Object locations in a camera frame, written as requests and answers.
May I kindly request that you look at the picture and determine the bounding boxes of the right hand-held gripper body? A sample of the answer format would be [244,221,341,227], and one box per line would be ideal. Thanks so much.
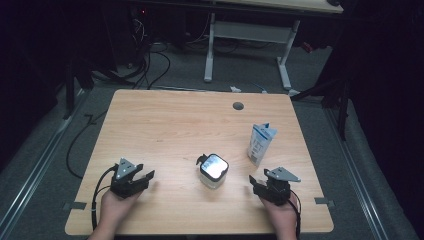
[263,166,302,207]

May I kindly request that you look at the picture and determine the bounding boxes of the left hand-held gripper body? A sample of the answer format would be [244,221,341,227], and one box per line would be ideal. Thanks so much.
[109,157,148,200]

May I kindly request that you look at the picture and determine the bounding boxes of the white and blue pouch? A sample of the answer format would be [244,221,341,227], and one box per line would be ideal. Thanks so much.
[246,122,279,167]

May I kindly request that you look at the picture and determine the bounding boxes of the glass jar with black lid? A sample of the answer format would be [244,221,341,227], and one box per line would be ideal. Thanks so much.
[195,152,231,191]

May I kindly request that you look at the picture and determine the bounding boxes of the person's left hand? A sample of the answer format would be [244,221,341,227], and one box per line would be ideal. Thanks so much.
[99,190,141,230]

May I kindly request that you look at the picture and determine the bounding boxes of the person's right hand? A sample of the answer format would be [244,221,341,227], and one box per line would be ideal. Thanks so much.
[259,196,299,233]

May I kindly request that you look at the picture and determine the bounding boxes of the grey tape piece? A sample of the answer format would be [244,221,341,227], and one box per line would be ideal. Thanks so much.
[62,201,88,212]
[313,196,336,207]

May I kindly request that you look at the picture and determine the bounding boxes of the black metal stand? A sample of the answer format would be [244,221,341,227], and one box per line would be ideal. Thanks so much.
[62,59,96,121]

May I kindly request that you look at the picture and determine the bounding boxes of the black tripod stand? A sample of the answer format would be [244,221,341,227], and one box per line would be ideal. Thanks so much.
[289,76,351,141]

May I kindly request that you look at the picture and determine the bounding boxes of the dark computer case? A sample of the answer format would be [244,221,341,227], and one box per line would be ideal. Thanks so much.
[109,3,151,68]

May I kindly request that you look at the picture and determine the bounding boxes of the white-framed desk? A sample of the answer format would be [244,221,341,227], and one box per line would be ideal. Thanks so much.
[203,0,345,93]

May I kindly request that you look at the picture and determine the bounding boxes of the left hand-held gripper cable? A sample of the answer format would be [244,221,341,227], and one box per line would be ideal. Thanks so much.
[91,163,120,232]

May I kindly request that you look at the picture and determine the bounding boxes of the hand-held gripper cable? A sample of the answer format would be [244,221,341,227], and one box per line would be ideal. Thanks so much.
[91,163,120,232]
[287,189,303,240]

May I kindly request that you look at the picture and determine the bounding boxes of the right hand-held gripper cable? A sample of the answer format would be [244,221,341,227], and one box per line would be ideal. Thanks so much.
[287,189,303,240]

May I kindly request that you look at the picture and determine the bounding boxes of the thin black floor cable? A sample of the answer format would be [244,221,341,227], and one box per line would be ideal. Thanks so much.
[65,111,108,180]

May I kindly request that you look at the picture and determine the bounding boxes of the metal floor rail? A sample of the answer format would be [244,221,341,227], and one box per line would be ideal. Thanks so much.
[0,89,90,240]
[324,108,390,240]

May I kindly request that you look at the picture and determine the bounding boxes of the thin blue cable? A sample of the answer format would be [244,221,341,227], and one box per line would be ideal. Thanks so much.
[252,82,268,95]

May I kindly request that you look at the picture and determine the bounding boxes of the bundle of black floor cables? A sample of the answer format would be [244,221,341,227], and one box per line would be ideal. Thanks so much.
[89,41,172,91]

